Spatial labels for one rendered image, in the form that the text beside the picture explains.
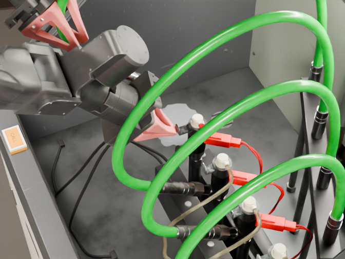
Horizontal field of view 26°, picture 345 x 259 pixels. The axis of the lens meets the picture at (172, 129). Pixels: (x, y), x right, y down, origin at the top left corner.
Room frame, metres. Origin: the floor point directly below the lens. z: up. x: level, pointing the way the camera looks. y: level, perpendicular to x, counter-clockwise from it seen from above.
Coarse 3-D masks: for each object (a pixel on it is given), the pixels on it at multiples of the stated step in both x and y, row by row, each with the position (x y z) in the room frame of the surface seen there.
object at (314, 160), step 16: (288, 160) 0.49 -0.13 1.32; (304, 160) 0.49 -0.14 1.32; (320, 160) 0.49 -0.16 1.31; (336, 160) 0.51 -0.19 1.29; (256, 176) 0.47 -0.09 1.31; (272, 176) 0.47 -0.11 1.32; (336, 176) 0.51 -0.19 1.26; (240, 192) 0.46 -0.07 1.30; (336, 192) 0.52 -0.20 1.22; (224, 208) 0.44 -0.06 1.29; (336, 208) 0.51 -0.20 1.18; (208, 224) 0.44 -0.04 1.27; (336, 224) 0.51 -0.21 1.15; (192, 240) 0.43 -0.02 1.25; (176, 256) 0.43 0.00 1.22
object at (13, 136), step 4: (12, 128) 0.82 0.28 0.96; (16, 128) 0.82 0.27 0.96; (8, 132) 0.81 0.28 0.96; (12, 132) 0.81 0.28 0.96; (16, 132) 0.81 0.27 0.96; (8, 136) 0.81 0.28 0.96; (12, 136) 0.81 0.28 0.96; (16, 136) 0.81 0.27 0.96; (20, 136) 0.81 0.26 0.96; (8, 140) 0.80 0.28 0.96; (12, 140) 0.80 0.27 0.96; (16, 140) 0.80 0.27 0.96; (20, 140) 0.80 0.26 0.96; (12, 144) 0.79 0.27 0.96; (16, 144) 0.79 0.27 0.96; (20, 144) 0.79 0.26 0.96; (8, 148) 0.78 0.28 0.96; (12, 148) 0.78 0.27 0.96; (24, 148) 0.78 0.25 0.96; (12, 152) 0.78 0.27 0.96; (16, 152) 0.78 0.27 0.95
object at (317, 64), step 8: (64, 0) 0.76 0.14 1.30; (320, 0) 0.78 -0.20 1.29; (64, 8) 0.77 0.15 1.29; (320, 8) 0.78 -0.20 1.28; (320, 16) 0.78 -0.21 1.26; (64, 40) 0.76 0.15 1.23; (320, 48) 0.78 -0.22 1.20; (320, 56) 0.78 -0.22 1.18; (312, 64) 0.79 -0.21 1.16; (320, 64) 0.78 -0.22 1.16
